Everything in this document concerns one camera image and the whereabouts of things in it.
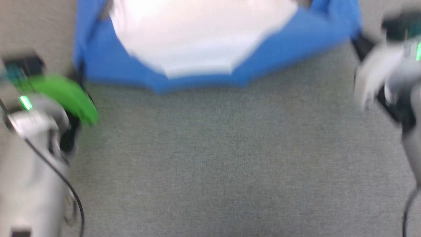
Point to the blue and white garment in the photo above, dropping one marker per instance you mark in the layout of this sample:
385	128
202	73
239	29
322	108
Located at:
204	46

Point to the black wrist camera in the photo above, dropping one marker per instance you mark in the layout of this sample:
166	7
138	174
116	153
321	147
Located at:
403	26
23	67

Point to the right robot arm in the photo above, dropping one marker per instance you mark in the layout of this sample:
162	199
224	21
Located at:
408	98

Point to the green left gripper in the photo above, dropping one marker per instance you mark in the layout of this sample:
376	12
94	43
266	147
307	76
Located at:
62	93

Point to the grey fabric sofa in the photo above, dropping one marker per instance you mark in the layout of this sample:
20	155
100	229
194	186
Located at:
230	158

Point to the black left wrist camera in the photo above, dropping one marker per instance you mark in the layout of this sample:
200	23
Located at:
23	67

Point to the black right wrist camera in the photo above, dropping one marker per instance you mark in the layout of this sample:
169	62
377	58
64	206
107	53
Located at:
403	26

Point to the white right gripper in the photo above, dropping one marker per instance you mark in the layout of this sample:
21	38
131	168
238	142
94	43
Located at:
378	72

